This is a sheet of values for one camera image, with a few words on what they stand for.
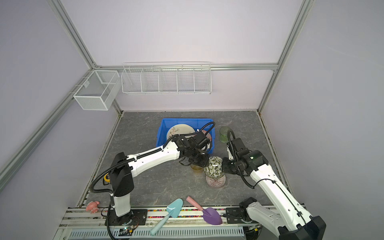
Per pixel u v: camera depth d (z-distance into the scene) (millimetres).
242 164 501
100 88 1010
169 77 995
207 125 653
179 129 1050
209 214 751
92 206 757
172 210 768
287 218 395
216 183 833
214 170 781
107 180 845
